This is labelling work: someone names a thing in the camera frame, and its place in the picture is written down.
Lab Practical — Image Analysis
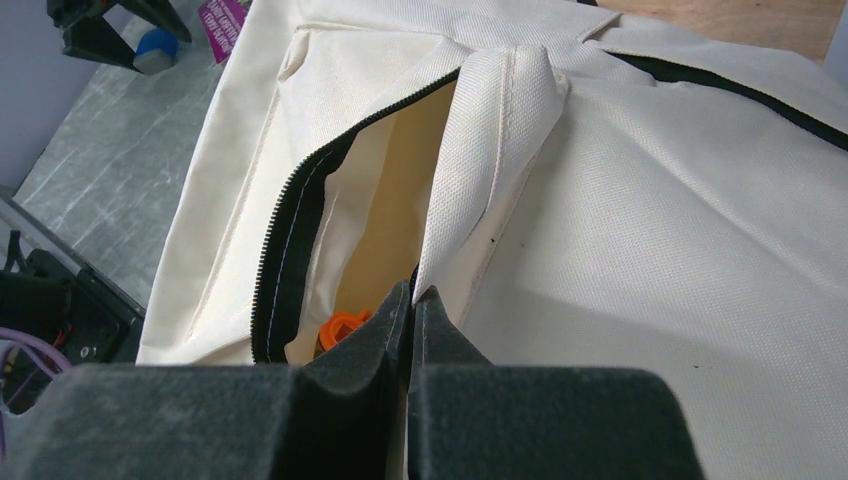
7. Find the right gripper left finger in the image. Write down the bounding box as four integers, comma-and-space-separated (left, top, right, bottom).
1, 282, 410, 479

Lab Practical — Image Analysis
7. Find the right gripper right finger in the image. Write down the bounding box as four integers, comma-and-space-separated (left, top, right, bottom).
407, 288, 703, 479

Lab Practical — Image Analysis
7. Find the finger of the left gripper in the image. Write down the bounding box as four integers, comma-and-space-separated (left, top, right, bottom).
61, 17, 136, 70
125, 0, 192, 43

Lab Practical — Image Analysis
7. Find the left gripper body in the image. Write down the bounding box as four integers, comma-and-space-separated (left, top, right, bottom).
46, 0, 132, 30

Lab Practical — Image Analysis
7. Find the blue round eraser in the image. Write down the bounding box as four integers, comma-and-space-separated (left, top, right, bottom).
133, 28, 179, 75

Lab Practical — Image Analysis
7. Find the small orange toy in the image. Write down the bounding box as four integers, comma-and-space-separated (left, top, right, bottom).
315, 309, 372, 356

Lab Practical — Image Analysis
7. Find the beige canvas backpack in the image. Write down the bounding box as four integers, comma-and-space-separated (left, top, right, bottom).
137, 1, 847, 479

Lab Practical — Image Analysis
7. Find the purple treehouse book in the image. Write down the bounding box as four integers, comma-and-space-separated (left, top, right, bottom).
197, 0, 252, 64

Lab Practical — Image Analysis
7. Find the wooden board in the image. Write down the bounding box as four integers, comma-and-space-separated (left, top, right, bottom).
598, 0, 846, 64

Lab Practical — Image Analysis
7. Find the black base frame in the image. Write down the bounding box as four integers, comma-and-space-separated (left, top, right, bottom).
0, 228, 147, 415

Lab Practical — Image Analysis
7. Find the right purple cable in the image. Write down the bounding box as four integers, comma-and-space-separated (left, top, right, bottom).
0, 326, 73, 465

